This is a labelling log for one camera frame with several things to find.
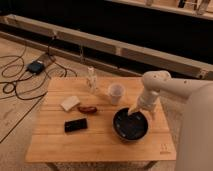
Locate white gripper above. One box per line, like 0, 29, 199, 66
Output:
128, 89, 159, 120

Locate dark ceramic bowl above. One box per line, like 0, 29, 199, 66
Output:
113, 108, 148, 141

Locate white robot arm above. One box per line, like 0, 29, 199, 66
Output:
128, 71, 213, 116

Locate translucent plastic cup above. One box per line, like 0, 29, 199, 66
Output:
108, 83, 125, 105

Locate clear plastic bottle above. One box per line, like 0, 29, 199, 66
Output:
87, 67, 97, 93

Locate brown sunglasses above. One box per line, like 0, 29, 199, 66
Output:
78, 106, 97, 114

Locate wooden table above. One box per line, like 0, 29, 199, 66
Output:
26, 77, 176, 163

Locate beige sponge block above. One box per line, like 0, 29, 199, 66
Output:
61, 96, 80, 112

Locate black rectangular phone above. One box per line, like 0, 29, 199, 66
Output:
64, 118, 87, 132

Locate black floor cable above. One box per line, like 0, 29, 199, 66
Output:
0, 43, 78, 144

